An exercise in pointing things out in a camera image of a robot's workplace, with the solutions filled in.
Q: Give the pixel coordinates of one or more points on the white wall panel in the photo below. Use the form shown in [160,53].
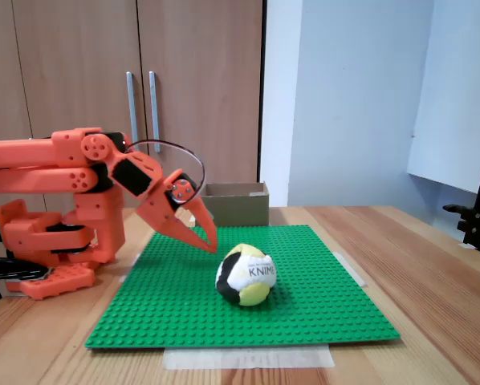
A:
[456,100]

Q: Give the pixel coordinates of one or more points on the black camera stand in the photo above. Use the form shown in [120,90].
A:
[473,224]

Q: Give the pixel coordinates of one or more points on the beige masking tape strip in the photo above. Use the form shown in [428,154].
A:
[354,272]
[129,268]
[244,359]

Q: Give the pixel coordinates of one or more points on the yellow white black fabric ball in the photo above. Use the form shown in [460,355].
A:
[248,276]

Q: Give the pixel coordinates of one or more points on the green studded baseplate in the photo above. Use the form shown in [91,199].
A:
[304,313]

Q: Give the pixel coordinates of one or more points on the brown cardboard box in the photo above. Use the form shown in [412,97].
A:
[240,208]

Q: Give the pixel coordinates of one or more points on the black table clamp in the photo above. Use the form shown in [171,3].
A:
[11,270]

